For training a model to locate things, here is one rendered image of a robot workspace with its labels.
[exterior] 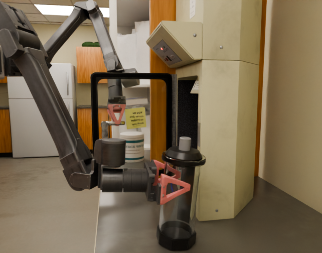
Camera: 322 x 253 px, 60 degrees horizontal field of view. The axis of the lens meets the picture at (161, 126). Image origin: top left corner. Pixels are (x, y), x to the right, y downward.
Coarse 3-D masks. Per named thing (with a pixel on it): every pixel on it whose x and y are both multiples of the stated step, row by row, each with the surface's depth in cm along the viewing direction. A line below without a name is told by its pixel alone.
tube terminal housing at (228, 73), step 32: (224, 0) 76; (256, 0) 87; (224, 32) 77; (256, 32) 90; (192, 64) 86; (224, 64) 78; (256, 64) 93; (224, 96) 80; (256, 96) 95; (224, 128) 81; (224, 160) 82; (224, 192) 84
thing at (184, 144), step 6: (180, 138) 68; (186, 138) 68; (180, 144) 68; (186, 144) 67; (168, 150) 68; (174, 150) 67; (180, 150) 68; (186, 150) 68; (192, 150) 69; (198, 150) 69; (174, 156) 66; (180, 156) 65; (186, 156) 65; (192, 156) 65; (198, 156) 66
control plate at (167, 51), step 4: (160, 44) 90; (164, 44) 87; (156, 48) 98; (160, 48) 94; (164, 48) 90; (168, 48) 87; (156, 52) 103; (160, 52) 98; (164, 52) 94; (168, 52) 90; (172, 52) 87; (160, 56) 103; (164, 56) 99; (168, 56) 94; (176, 56) 87; (164, 60) 104; (172, 60) 95; (176, 60) 91; (180, 60) 87; (168, 64) 104
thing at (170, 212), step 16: (176, 160) 64; (192, 160) 65; (176, 176) 66; (192, 176) 66; (192, 192) 67; (160, 208) 71; (176, 208) 67; (192, 208) 68; (160, 224) 70; (176, 224) 67; (192, 224) 69
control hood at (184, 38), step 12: (168, 24) 74; (180, 24) 75; (192, 24) 75; (156, 36) 86; (168, 36) 77; (180, 36) 75; (192, 36) 76; (180, 48) 78; (192, 48) 76; (192, 60) 79
